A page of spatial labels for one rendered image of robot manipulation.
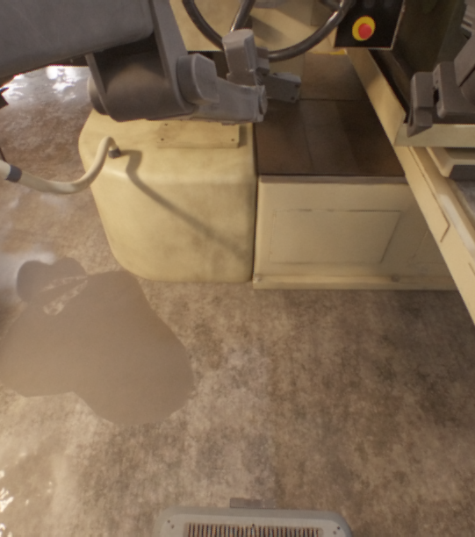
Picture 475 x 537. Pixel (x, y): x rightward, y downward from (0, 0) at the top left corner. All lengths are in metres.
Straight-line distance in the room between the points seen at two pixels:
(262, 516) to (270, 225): 1.02
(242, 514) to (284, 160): 1.17
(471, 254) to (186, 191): 0.97
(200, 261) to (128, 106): 1.43
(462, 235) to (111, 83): 1.05
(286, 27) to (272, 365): 1.18
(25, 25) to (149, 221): 1.44
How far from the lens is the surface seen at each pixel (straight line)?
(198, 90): 0.39
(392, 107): 1.31
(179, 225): 1.66
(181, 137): 1.69
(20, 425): 1.74
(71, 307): 1.95
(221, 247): 1.73
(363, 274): 1.94
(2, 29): 0.24
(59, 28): 0.28
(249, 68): 0.80
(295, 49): 1.00
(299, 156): 1.60
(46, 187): 1.19
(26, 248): 2.32
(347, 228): 1.70
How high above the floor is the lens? 1.46
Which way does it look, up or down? 48 degrees down
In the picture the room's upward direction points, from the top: straight up
